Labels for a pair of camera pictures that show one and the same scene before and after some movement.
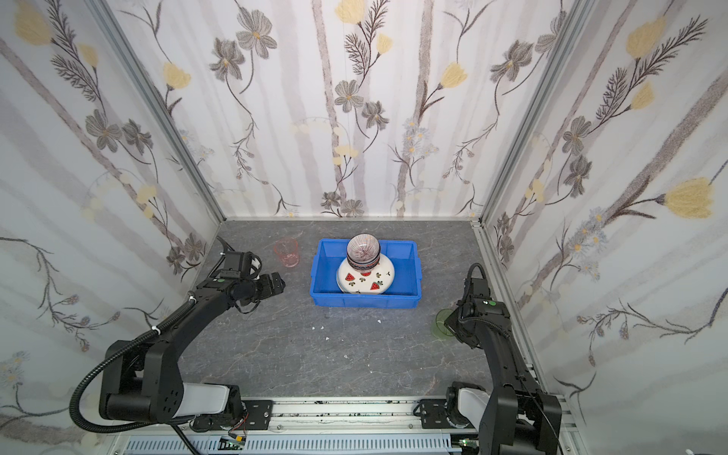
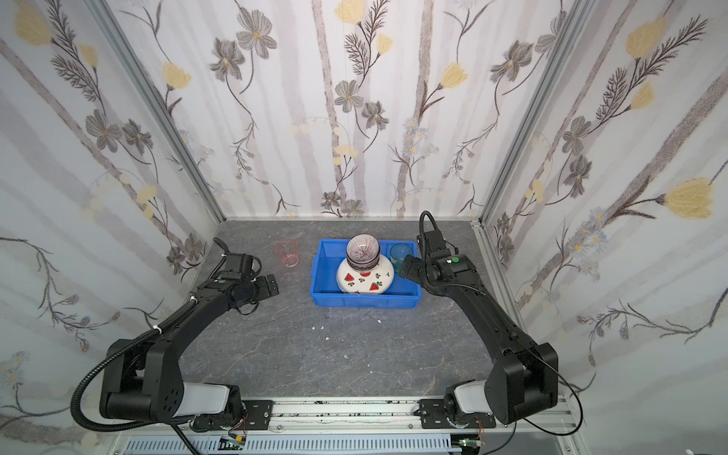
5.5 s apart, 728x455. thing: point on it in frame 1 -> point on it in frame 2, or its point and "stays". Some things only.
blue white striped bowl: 363,252 stays
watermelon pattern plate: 374,282 stays
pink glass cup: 286,248 stays
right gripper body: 464,318 -> 410,268
